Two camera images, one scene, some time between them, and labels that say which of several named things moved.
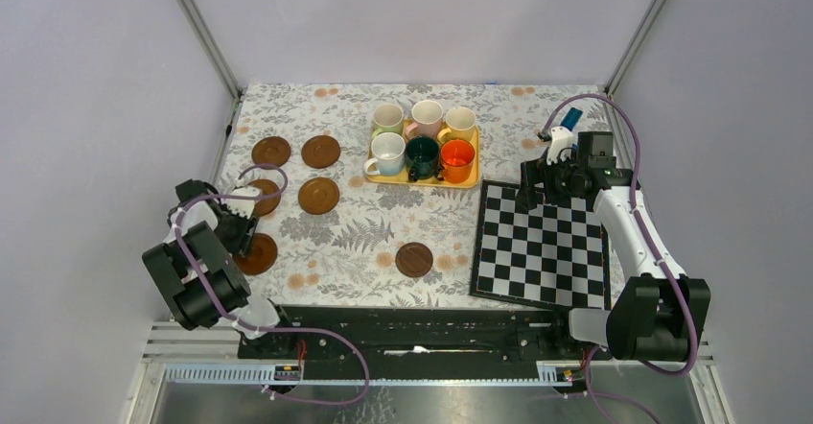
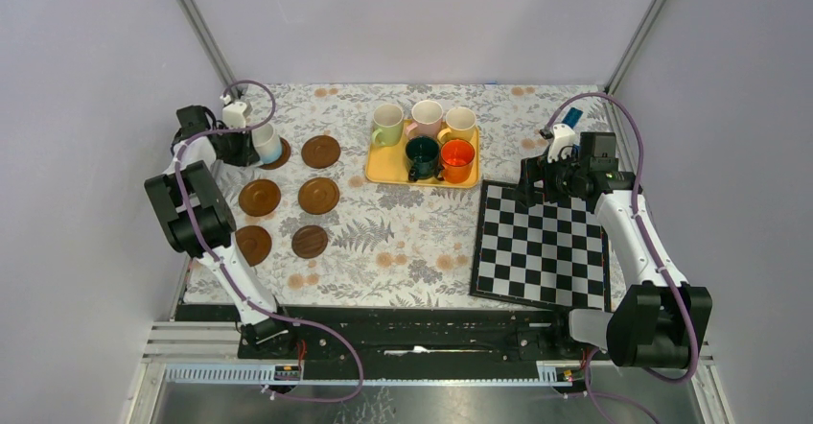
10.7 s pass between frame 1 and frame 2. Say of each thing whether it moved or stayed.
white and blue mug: moved
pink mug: stayed
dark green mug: stayed
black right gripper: stayed
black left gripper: moved
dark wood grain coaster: moved
